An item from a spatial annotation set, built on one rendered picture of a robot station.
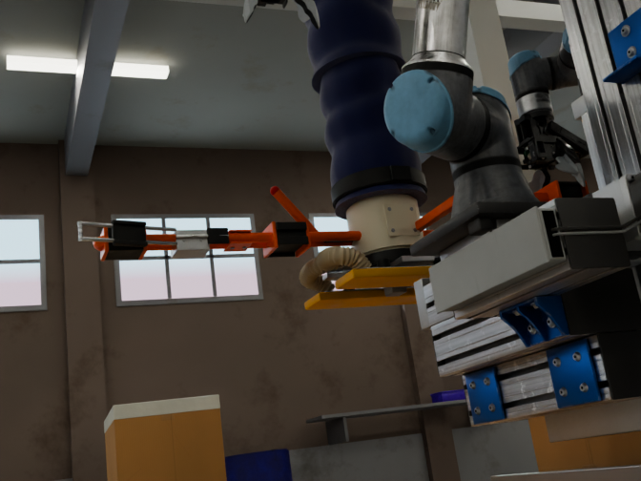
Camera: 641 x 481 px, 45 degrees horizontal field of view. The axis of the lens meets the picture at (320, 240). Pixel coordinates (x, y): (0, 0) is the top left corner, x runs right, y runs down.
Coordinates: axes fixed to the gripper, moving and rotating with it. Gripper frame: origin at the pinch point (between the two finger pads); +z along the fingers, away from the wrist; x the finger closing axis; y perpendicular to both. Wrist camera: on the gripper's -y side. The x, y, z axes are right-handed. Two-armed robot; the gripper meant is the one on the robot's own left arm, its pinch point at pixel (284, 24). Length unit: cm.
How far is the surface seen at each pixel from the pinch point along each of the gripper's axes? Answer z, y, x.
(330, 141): 9.4, 32.1, -21.1
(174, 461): 73, 179, -6
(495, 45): -82, 122, -149
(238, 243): 35.5, 28.4, 5.3
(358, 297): 47, 36, -24
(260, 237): 34.3, 28.0, 0.4
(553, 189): 33, 2, -57
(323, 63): -8.7, 27.1, -20.1
